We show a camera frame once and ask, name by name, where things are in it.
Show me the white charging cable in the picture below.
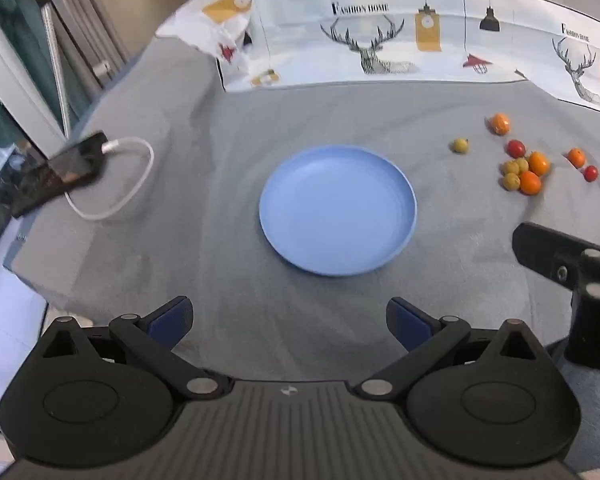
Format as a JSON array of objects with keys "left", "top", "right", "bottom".
[{"left": 62, "top": 137, "right": 155, "bottom": 221}]

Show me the grey curtain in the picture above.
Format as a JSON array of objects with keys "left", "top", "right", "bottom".
[{"left": 32, "top": 0, "right": 131, "bottom": 92}]

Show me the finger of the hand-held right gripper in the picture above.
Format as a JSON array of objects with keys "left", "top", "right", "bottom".
[{"left": 511, "top": 221, "right": 600, "bottom": 289}]

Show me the black smartphone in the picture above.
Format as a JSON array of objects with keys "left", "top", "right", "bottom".
[{"left": 7, "top": 131, "right": 110, "bottom": 219}]

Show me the deer-print white cloth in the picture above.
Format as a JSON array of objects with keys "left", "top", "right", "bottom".
[{"left": 155, "top": 0, "right": 600, "bottom": 119}]

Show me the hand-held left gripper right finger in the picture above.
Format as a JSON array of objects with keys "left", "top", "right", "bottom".
[{"left": 351, "top": 297, "right": 556, "bottom": 402}]

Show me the blue plate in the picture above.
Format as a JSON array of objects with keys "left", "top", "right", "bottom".
[{"left": 258, "top": 145, "right": 418, "bottom": 277}]

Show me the black-white braided hose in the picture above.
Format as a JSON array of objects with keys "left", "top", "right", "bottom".
[{"left": 40, "top": 2, "right": 73, "bottom": 139}]

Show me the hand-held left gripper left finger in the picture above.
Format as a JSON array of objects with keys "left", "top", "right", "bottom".
[{"left": 32, "top": 296, "right": 231, "bottom": 400}]

